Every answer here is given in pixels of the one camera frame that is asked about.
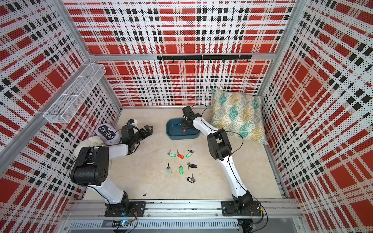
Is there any teal plastic storage box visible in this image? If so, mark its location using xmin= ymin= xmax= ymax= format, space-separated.
xmin=166 ymin=118 xmax=200 ymax=140

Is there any black key with green tag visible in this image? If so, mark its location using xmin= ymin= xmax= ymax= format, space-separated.
xmin=186 ymin=150 xmax=194 ymax=158

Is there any key with pale teal tag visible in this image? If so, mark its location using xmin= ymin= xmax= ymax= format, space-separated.
xmin=166 ymin=164 xmax=172 ymax=175

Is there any key with long black tag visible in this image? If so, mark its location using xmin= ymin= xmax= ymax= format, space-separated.
xmin=187 ymin=174 xmax=196 ymax=183

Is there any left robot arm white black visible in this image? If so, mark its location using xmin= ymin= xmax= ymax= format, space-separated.
xmin=70 ymin=120 xmax=153 ymax=213

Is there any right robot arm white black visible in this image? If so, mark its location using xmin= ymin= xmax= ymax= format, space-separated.
xmin=182 ymin=105 xmax=254 ymax=214

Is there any purple clock with yellow knob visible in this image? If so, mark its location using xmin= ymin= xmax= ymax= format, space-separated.
xmin=95 ymin=123 xmax=121 ymax=146

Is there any white plush bear toy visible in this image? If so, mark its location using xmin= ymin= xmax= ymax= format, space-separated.
xmin=73 ymin=136 xmax=105 ymax=158

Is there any patterned green yellow pillow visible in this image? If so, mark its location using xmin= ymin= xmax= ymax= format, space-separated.
xmin=210 ymin=89 xmax=269 ymax=145

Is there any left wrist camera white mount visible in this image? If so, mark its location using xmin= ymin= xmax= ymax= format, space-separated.
xmin=126 ymin=119 xmax=138 ymax=127

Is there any black wall hook rail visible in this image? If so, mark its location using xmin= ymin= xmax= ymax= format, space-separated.
xmin=157 ymin=54 xmax=253 ymax=62

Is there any white wire mesh shelf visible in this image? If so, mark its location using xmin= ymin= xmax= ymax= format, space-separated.
xmin=43 ymin=63 xmax=105 ymax=123

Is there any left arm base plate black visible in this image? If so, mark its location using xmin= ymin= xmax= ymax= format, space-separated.
xmin=104 ymin=202 xmax=146 ymax=217

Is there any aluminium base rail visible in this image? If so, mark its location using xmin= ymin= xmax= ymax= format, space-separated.
xmin=63 ymin=199 xmax=302 ymax=220

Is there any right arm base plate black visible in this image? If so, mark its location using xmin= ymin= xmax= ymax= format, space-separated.
xmin=221 ymin=201 xmax=263 ymax=217

